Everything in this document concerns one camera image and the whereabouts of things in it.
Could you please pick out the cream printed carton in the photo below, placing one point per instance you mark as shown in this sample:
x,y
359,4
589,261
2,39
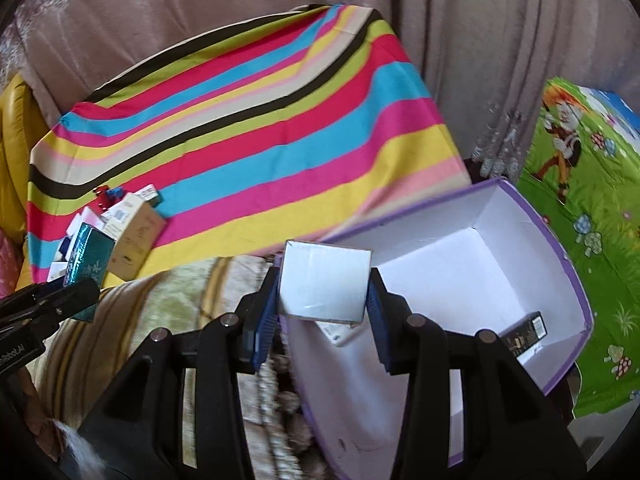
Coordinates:
x,y
134,225

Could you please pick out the yellow leather sofa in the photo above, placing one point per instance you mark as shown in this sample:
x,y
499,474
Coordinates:
x,y
22,126

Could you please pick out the beige lace curtain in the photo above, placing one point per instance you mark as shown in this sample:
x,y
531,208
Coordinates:
x,y
484,61

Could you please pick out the plain white cube box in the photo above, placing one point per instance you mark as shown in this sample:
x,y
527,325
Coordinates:
x,y
324,283

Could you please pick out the green cartoon bedsheet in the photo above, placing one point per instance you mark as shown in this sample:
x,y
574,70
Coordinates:
x,y
581,174

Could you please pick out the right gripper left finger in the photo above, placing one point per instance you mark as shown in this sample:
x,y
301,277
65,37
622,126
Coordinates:
x,y
259,313

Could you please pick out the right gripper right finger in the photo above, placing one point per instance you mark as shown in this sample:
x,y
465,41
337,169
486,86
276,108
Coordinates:
x,y
387,313

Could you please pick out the black gold slim box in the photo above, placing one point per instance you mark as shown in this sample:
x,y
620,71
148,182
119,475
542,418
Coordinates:
x,y
524,334

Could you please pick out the purple white cardboard box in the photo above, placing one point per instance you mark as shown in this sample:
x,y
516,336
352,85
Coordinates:
x,y
477,258

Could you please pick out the rainbow striped cloth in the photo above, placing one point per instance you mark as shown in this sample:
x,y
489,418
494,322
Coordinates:
x,y
290,125

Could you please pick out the red toy car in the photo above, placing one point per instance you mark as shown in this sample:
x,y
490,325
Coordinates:
x,y
104,197

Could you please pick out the teal glitter box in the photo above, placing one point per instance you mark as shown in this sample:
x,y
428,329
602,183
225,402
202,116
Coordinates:
x,y
86,268

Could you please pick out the blue toy piece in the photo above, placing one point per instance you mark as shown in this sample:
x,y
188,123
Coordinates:
x,y
116,194

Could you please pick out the pink patterned cushion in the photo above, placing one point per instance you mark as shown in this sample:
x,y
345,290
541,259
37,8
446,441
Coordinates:
x,y
10,265

